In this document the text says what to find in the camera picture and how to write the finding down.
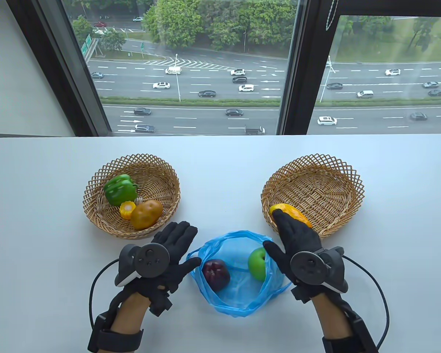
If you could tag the yellow brown potato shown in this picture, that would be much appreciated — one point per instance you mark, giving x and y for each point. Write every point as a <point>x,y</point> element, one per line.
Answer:
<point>147,215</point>

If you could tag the green bell pepper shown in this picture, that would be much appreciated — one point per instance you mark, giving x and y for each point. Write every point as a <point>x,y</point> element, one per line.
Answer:
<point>119,189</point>

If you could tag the blue plastic bag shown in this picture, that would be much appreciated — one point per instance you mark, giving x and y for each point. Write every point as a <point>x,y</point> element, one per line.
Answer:
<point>239,298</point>

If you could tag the green apple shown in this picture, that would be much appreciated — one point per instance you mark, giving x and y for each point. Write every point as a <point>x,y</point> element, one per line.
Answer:
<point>257,264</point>

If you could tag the yellow elongated fruit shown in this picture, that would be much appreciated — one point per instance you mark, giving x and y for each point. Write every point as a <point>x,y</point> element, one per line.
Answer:
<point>294,213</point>

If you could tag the round wicker basket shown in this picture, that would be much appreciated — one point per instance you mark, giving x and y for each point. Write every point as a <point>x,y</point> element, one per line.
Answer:
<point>158,176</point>
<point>316,184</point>

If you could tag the person's left hand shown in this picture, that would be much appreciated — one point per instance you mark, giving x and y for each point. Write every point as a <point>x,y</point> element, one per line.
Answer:
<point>180,239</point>

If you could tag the person's right hand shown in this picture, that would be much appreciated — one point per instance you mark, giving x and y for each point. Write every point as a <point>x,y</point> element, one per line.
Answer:
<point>297,239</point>

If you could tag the black hand controller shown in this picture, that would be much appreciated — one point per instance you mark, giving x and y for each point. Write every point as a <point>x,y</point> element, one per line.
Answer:
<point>308,268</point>
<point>150,261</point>

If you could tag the black right hand controller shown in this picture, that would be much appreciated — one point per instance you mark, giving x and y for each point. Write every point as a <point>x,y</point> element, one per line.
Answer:
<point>308,268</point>

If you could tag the yellow corn piece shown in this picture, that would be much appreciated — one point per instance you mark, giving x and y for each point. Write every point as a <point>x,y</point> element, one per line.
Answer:
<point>126,210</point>

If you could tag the black window frame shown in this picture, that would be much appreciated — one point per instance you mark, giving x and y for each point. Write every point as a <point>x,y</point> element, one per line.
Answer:
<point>304,92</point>

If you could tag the black left hand controller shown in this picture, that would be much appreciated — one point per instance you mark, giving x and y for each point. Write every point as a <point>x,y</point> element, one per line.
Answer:
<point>150,261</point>

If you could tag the dark purple vegetable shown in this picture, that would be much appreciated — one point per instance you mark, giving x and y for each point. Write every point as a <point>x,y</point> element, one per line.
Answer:
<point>216,275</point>

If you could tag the person's left forearm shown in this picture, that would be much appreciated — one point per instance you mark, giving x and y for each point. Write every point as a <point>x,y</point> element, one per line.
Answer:
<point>130,314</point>

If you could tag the person's right forearm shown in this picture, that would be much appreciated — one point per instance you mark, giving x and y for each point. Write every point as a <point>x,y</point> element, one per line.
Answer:
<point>332,316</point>

